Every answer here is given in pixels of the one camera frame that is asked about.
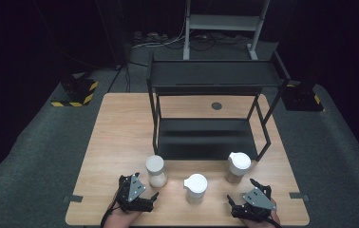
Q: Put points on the black power strip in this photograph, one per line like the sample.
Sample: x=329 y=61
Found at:
x=150 y=36

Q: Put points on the grey metal stand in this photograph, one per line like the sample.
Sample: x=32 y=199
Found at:
x=222 y=22

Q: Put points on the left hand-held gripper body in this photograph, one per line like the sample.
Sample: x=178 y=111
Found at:
x=135 y=190

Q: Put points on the black metal shelf rack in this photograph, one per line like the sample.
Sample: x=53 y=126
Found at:
x=212 y=76

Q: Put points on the white-lid jar of brown grains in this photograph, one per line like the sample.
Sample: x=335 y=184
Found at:
x=238 y=164

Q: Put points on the round dark table grommet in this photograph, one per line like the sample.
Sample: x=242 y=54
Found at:
x=216 y=106

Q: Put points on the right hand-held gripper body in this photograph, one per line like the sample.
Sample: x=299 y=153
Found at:
x=258 y=199

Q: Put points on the person's left hand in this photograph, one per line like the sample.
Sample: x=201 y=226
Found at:
x=120 y=220

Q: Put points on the black stand with striped base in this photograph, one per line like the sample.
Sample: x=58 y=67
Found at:
x=76 y=91
x=301 y=99

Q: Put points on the person's right hand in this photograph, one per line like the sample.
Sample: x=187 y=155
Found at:
x=272 y=223

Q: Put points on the white-lid jar of white grains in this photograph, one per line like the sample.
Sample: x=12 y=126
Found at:
x=196 y=186

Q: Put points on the grey tape strip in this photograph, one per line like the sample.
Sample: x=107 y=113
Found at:
x=298 y=196
x=73 y=198

